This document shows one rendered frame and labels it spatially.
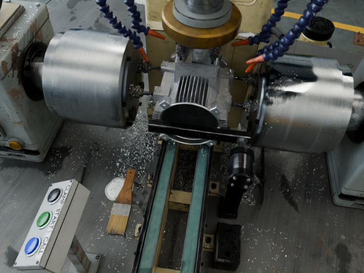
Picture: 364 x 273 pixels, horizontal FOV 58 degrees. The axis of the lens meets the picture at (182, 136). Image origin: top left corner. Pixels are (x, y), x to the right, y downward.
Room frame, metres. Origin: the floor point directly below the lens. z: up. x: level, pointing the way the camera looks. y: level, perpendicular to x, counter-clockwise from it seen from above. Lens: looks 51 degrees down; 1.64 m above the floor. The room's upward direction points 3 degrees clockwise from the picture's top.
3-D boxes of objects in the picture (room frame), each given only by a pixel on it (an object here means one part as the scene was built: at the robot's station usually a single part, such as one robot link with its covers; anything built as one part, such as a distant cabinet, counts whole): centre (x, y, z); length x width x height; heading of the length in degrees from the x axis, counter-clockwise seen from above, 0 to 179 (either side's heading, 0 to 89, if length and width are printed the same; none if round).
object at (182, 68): (0.68, -0.03, 1.11); 0.12 x 0.11 x 0.07; 174
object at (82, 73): (0.67, 0.28, 1.04); 0.37 x 0.25 x 0.25; 84
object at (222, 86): (0.64, -0.03, 1.02); 0.20 x 0.19 x 0.19; 174
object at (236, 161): (0.60, -0.20, 0.92); 0.45 x 0.13 x 0.24; 174
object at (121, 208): (0.43, 0.15, 0.80); 0.21 x 0.05 x 0.01; 175
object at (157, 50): (0.79, -0.04, 0.97); 0.30 x 0.11 x 0.34; 84
